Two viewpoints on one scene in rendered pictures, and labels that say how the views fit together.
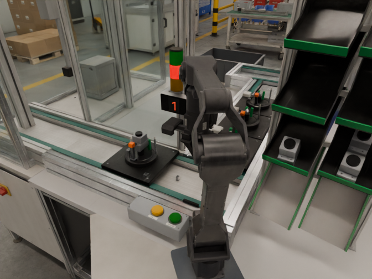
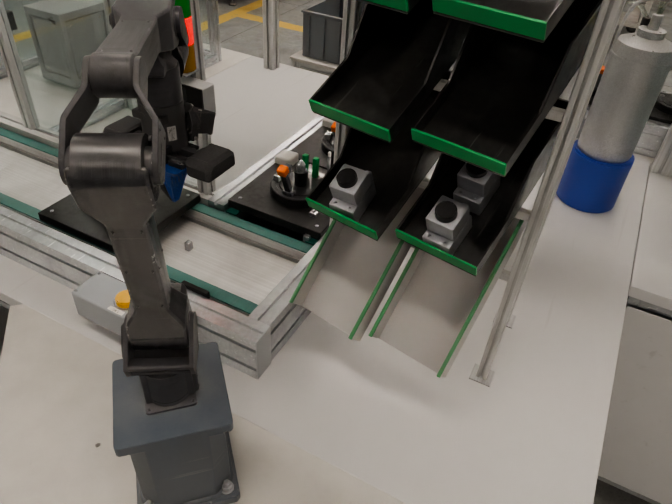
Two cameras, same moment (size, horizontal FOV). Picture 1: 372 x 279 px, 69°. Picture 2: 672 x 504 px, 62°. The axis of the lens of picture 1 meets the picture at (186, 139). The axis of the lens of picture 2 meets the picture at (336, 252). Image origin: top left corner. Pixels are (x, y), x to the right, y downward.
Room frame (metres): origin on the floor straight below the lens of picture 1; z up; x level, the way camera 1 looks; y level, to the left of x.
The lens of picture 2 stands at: (-0.10, -0.24, 1.69)
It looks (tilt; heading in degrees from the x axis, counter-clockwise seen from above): 39 degrees down; 357
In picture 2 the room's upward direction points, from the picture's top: 4 degrees clockwise
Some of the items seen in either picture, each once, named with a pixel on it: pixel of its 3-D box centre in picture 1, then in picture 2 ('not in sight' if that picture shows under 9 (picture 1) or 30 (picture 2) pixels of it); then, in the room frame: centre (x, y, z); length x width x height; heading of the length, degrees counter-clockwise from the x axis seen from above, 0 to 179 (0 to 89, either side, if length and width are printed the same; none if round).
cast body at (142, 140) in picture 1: (140, 138); not in sight; (0.94, 0.19, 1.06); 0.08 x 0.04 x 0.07; 152
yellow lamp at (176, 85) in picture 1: (176, 83); (182, 56); (0.98, 0.04, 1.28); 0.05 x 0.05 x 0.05
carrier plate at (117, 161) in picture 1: (141, 159); (122, 206); (0.93, 0.19, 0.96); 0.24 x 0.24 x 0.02; 62
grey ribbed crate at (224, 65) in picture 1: (230, 66); (372, 35); (2.89, -0.49, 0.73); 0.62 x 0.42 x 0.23; 62
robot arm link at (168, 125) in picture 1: (197, 123); (164, 128); (0.59, -0.03, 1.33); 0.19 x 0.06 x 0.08; 62
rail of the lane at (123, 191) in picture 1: (125, 191); (83, 265); (0.78, 0.24, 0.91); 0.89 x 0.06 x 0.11; 62
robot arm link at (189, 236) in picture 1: (207, 243); (158, 343); (0.37, -0.05, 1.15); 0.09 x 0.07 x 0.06; 96
